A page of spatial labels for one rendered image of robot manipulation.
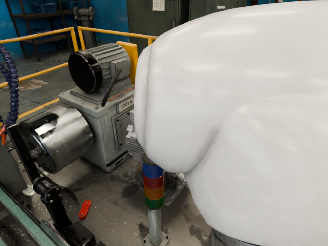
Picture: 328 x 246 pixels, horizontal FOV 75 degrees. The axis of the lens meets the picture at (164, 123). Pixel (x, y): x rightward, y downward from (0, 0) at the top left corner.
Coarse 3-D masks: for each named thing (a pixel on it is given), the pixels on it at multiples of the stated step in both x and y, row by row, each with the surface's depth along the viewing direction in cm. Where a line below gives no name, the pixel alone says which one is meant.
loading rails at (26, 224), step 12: (0, 192) 84; (0, 204) 88; (12, 204) 80; (24, 204) 91; (0, 216) 84; (12, 216) 81; (24, 216) 76; (0, 228) 84; (24, 228) 74; (36, 228) 72; (48, 228) 71; (0, 240) 69; (36, 240) 69; (48, 240) 69; (60, 240) 67
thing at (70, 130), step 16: (48, 112) 88; (64, 112) 89; (32, 128) 79; (48, 128) 82; (64, 128) 85; (80, 128) 89; (32, 144) 86; (48, 144) 80; (64, 144) 84; (80, 144) 90; (48, 160) 83; (64, 160) 86
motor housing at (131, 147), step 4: (128, 136) 84; (128, 140) 83; (128, 144) 85; (132, 144) 84; (128, 148) 86; (132, 148) 85; (136, 148) 83; (140, 148) 82; (132, 152) 87; (136, 152) 84; (140, 152) 83; (144, 152) 81; (140, 156) 85
